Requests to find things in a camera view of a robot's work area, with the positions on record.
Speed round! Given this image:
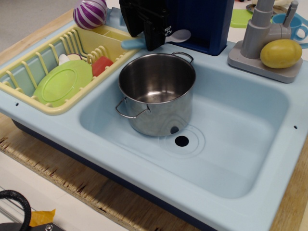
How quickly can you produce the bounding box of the green plastic plate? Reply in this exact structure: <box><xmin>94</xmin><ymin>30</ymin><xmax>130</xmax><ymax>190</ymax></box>
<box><xmin>33</xmin><ymin>60</ymin><xmax>93</xmax><ymax>107</ymax></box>

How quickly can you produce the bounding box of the stainless steel pot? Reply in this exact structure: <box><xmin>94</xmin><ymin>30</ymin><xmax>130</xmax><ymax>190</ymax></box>
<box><xmin>116</xmin><ymin>52</ymin><xmax>196</xmax><ymax>137</ymax></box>

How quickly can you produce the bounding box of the blue handled white spoon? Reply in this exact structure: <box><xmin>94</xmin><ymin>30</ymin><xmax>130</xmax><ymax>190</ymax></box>
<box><xmin>121</xmin><ymin>29</ymin><xmax>191</xmax><ymax>50</ymax></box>

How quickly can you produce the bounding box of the yellow tape piece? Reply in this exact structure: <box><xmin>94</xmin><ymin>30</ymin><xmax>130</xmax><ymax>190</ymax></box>
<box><xmin>29</xmin><ymin>209</ymin><xmax>56</xmax><ymax>227</ymax></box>

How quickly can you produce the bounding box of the red toy food piece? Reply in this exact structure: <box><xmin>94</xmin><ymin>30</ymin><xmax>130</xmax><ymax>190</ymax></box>
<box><xmin>91</xmin><ymin>56</ymin><xmax>114</xmax><ymax>77</ymax></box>

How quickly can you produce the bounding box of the dark blue box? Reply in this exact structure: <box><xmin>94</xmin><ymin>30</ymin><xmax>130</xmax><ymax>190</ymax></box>
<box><xmin>166</xmin><ymin>0</ymin><xmax>234</xmax><ymax>56</ymax></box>

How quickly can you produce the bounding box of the yellow dish rack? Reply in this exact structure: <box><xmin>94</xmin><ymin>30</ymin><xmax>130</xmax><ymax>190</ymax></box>
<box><xmin>0</xmin><ymin>25</ymin><xmax>136</xmax><ymax>115</ymax></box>

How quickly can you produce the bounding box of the green plastic board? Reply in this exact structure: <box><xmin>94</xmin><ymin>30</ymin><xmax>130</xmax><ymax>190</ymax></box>
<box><xmin>230</xmin><ymin>9</ymin><xmax>252</xmax><ymax>28</ymax></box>

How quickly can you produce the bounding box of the dark metal base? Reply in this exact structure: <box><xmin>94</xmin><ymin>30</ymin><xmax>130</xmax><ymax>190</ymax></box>
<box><xmin>0</xmin><ymin>223</ymin><xmax>64</xmax><ymax>231</ymax></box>

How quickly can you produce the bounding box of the wooden board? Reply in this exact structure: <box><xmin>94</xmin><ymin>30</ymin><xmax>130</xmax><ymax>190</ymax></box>
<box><xmin>0</xmin><ymin>8</ymin><xmax>308</xmax><ymax>231</ymax></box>

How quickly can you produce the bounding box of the grey toy faucet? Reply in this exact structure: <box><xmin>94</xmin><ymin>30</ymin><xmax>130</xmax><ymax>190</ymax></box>
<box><xmin>227</xmin><ymin>0</ymin><xmax>303</xmax><ymax>83</ymax></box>

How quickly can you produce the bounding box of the blue toy cup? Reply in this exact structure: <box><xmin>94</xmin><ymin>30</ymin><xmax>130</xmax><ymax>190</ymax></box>
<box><xmin>272</xmin><ymin>13</ymin><xmax>308</xmax><ymax>41</ymax></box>

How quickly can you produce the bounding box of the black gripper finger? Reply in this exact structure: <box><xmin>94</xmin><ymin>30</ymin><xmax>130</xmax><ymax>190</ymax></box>
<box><xmin>144</xmin><ymin>18</ymin><xmax>172</xmax><ymax>51</ymax></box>
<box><xmin>119</xmin><ymin>0</ymin><xmax>146</xmax><ymax>37</ymax></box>

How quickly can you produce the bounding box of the white purple toy slice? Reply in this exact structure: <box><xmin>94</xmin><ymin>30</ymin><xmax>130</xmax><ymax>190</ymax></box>
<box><xmin>59</xmin><ymin>53</ymin><xmax>82</xmax><ymax>65</ymax></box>

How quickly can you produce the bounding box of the yellow toy potato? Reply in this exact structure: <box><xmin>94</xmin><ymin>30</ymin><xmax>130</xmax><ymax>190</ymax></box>
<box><xmin>260</xmin><ymin>39</ymin><xmax>302</xmax><ymax>69</ymax></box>

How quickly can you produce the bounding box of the purple striped toy onion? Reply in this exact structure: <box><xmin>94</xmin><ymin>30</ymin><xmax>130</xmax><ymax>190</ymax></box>
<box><xmin>73</xmin><ymin>0</ymin><xmax>108</xmax><ymax>30</ymax></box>

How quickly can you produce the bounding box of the black braided cable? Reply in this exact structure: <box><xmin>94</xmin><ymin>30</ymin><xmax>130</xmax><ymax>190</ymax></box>
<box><xmin>0</xmin><ymin>190</ymin><xmax>32</xmax><ymax>231</ymax></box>

